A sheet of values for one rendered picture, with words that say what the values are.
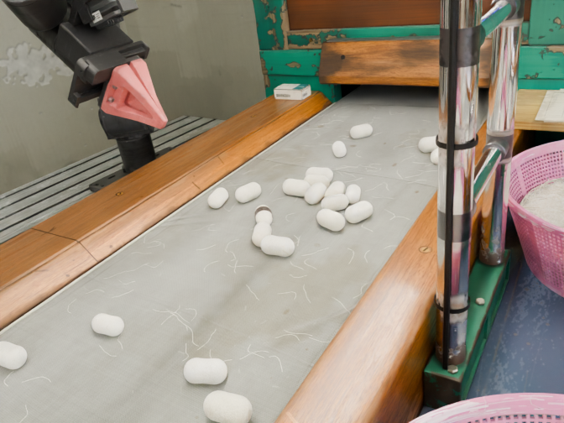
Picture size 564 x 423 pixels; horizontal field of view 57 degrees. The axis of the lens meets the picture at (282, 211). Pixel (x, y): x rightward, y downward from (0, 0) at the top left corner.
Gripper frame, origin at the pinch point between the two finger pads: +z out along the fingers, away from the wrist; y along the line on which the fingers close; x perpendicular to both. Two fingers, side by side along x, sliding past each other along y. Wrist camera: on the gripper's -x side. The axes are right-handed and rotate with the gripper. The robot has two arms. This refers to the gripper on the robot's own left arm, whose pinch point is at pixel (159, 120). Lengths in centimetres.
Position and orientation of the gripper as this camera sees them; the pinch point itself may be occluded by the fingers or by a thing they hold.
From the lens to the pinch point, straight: 64.2
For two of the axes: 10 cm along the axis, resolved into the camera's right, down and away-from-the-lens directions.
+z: 7.3, 6.8, -1.0
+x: -4.5, 5.8, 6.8
